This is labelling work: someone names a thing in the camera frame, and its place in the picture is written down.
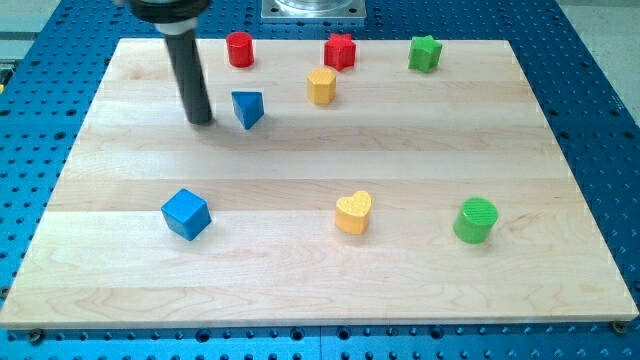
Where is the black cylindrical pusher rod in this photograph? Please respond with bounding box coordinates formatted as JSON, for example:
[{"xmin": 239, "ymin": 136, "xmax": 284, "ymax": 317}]
[{"xmin": 164, "ymin": 30, "xmax": 213, "ymax": 125}]

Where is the black round tool flange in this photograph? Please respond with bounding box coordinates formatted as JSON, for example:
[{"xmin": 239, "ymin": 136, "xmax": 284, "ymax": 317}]
[{"xmin": 127, "ymin": 0, "xmax": 211, "ymax": 35}]

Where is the yellow heart block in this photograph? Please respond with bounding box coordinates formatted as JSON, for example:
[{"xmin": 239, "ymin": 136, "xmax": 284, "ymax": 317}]
[{"xmin": 335, "ymin": 190, "xmax": 372, "ymax": 235}]

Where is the light wooden board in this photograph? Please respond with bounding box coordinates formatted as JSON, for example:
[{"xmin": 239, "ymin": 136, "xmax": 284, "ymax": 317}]
[{"xmin": 1, "ymin": 38, "xmax": 638, "ymax": 329}]

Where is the left board corner screw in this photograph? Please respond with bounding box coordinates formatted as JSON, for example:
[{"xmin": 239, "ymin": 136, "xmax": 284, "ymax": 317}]
[{"xmin": 26, "ymin": 329, "xmax": 45, "ymax": 346}]

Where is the board corner screw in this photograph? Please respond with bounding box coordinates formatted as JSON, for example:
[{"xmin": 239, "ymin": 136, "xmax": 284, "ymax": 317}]
[
  {"xmin": 611, "ymin": 321, "xmax": 628, "ymax": 335},
  {"xmin": 26, "ymin": 329, "xmax": 45, "ymax": 346}
]

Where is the right board corner screw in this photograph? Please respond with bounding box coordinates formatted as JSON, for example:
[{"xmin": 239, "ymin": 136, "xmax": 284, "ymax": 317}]
[{"xmin": 611, "ymin": 321, "xmax": 628, "ymax": 335}]

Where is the red cylinder block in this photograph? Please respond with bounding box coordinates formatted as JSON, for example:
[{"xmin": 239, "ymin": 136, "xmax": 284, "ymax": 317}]
[{"xmin": 226, "ymin": 32, "xmax": 254, "ymax": 68}]

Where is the blue triangle block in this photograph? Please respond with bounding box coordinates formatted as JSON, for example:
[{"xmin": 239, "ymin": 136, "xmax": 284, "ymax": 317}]
[{"xmin": 231, "ymin": 91, "xmax": 264, "ymax": 130}]

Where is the yellow pentagon block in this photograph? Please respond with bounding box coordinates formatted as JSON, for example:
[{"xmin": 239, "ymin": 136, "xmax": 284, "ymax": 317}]
[{"xmin": 306, "ymin": 68, "xmax": 336, "ymax": 105}]

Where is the red star block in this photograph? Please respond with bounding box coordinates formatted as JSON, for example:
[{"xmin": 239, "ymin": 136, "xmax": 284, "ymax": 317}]
[{"xmin": 324, "ymin": 33, "xmax": 356, "ymax": 71}]

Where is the blue cube block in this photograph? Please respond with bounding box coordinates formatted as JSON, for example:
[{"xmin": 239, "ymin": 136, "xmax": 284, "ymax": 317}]
[{"xmin": 161, "ymin": 189, "xmax": 212, "ymax": 241}]

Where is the green star block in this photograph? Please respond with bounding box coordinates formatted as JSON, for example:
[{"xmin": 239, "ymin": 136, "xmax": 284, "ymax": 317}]
[{"xmin": 408, "ymin": 35, "xmax": 443, "ymax": 73}]

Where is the green cylinder block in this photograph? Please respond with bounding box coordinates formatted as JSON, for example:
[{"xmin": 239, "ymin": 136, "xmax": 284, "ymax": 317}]
[{"xmin": 453, "ymin": 197, "xmax": 499, "ymax": 244}]

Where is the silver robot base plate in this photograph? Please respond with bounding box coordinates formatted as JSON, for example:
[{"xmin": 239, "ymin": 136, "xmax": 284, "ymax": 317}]
[{"xmin": 261, "ymin": 0, "xmax": 367, "ymax": 20}]

